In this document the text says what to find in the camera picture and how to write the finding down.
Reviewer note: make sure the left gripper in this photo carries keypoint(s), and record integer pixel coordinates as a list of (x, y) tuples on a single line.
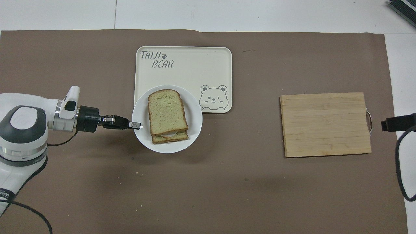
[(87, 119)]

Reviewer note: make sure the white round plate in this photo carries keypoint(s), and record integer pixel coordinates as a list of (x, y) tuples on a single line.
[(195, 123)]

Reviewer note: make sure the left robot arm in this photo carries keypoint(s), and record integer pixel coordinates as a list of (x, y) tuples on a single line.
[(26, 130)]

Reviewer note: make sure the white sandwich filling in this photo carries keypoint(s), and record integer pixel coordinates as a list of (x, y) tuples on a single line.
[(169, 134)]

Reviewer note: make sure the toasted bread slice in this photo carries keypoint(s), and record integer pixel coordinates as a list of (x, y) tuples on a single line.
[(166, 112), (175, 138)]

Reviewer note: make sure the cream tray with bear print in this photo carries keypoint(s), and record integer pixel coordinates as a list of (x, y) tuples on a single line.
[(191, 68)]

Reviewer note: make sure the wooden cutting board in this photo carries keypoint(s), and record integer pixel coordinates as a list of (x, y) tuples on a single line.
[(325, 125)]

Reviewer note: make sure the dark grey ribbed device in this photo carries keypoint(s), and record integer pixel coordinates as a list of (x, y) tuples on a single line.
[(404, 8)]

